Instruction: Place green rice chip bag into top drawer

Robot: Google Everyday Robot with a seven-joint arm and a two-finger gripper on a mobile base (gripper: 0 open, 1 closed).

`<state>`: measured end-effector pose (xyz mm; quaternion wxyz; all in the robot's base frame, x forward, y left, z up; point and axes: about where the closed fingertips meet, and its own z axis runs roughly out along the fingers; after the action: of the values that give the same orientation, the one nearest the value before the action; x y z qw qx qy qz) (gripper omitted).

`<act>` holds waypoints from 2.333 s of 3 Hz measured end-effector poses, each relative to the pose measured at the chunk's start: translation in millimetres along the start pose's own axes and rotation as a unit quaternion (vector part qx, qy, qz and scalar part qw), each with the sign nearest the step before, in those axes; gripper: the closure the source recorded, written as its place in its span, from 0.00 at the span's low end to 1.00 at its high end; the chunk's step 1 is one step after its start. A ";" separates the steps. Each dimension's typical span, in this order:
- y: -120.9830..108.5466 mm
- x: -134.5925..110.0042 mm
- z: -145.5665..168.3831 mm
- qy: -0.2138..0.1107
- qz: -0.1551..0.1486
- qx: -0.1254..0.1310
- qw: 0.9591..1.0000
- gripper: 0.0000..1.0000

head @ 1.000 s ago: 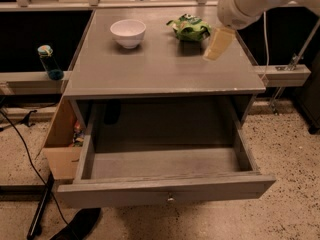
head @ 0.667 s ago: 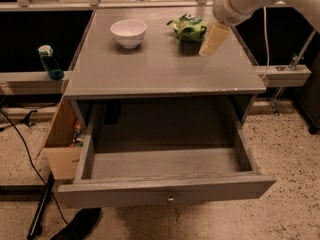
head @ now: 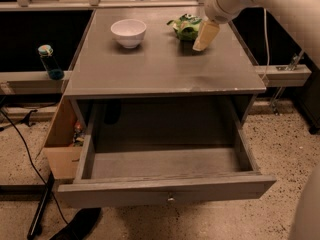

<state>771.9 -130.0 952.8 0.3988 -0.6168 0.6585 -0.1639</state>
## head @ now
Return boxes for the open grey top drawer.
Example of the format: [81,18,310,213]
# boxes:
[58,101,275,208]

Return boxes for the blue water bottle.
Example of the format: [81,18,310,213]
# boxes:
[38,44,64,80]

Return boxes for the black metal stand leg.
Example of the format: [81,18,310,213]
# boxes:
[27,174,54,240]

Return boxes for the green rice chip bag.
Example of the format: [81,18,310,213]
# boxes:
[167,14,202,41]

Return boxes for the grey metal rail frame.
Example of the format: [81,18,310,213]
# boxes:
[0,0,311,95]

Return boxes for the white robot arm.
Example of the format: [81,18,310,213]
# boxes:
[193,0,320,240]

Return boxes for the open cardboard box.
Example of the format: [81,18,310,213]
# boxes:
[42,99,82,180]

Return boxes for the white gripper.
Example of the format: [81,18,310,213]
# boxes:
[193,0,249,51]

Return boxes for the white ceramic bowl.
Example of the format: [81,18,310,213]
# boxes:
[110,19,147,49]

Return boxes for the grey wooden nightstand cabinet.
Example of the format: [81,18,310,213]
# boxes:
[64,7,265,132]

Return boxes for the colourful snack packs in box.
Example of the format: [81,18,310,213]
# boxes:
[71,121,85,147]

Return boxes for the black floor cable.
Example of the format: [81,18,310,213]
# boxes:
[0,107,79,240]

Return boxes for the white hanging cable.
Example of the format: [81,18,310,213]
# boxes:
[261,7,270,82]

